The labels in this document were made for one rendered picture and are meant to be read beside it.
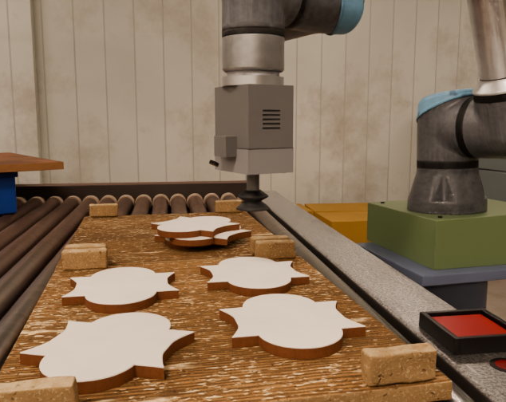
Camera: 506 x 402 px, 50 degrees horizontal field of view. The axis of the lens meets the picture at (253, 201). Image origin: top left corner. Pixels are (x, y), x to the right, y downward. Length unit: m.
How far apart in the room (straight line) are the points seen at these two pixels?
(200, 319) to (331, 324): 0.13
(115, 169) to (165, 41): 1.07
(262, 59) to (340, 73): 4.19
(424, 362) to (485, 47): 0.66
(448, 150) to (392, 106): 3.96
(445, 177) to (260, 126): 0.54
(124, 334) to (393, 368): 0.23
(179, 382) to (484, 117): 0.74
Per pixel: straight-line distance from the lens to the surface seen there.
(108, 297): 0.62
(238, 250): 0.85
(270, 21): 0.65
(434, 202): 1.09
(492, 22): 1.00
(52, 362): 0.48
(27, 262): 0.92
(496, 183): 4.48
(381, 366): 0.44
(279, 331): 0.51
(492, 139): 1.03
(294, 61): 4.68
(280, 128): 0.65
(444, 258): 1.05
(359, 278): 0.79
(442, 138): 1.09
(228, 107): 0.66
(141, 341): 0.50
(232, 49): 0.65
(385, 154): 5.02
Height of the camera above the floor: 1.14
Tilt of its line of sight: 8 degrees down
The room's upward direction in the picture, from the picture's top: straight up
